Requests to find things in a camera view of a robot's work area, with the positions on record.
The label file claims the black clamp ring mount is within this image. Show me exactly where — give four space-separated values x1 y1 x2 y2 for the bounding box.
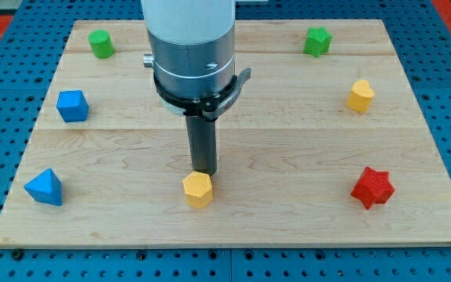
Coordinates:
153 68 251 121

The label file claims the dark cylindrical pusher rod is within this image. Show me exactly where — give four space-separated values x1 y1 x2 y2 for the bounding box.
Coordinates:
186 116 217 175

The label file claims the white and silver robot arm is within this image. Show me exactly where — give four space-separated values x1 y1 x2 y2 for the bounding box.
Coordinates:
141 0 251 175

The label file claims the green star block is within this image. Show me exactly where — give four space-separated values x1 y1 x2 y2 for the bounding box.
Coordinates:
303 27 333 57

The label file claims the red star block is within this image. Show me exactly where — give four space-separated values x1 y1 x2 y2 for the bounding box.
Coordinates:
351 167 395 209

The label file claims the yellow hexagon block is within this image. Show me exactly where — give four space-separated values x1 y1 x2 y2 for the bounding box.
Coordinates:
182 172 213 208

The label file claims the light wooden board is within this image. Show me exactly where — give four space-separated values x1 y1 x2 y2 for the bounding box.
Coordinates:
0 20 451 249

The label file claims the green cylinder block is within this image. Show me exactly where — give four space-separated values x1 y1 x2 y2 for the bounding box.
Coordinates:
88 29 115 59

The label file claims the blue cube block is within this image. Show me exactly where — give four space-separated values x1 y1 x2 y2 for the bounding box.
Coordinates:
56 89 89 123

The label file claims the yellow heart block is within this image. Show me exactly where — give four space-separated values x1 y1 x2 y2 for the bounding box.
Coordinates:
345 80 375 113

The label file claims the blue triangular prism block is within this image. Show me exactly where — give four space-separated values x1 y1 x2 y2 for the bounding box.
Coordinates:
23 168 63 206

